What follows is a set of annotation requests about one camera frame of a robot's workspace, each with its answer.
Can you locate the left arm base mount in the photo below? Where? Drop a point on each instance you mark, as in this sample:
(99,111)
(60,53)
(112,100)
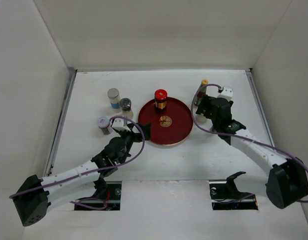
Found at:
(106,198)

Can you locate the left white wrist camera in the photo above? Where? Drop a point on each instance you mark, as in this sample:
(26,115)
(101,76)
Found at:
(120,124)

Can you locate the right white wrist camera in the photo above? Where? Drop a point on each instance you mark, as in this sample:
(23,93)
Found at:
(226,93)

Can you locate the red sauce bottle green label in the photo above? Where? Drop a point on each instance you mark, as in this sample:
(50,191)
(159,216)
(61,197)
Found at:
(200,92)

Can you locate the silver lid blue label jar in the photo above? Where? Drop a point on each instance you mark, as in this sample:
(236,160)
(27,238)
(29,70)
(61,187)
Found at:
(114,98)

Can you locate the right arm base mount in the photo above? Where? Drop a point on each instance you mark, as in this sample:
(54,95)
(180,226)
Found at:
(226,197)

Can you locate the white bottle black cap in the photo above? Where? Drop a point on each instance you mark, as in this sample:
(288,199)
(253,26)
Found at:
(200,118)

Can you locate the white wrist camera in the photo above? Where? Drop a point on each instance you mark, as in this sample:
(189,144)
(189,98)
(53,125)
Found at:
(120,124)
(226,93)

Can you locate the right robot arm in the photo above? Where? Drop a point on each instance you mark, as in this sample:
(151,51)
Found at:
(287,176)

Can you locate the red round tray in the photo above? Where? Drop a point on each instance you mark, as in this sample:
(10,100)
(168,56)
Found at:
(169,127)

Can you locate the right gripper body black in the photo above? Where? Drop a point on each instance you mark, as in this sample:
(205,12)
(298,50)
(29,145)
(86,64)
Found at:
(210,116)

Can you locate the white lid spice jar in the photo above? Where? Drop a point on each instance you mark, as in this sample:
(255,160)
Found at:
(103,124)

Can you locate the red lid sauce jar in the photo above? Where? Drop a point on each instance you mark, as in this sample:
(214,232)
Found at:
(160,97)

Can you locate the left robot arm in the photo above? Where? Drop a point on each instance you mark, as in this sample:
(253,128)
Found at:
(38,196)

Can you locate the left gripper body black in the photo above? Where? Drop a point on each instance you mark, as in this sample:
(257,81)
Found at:
(129,137)

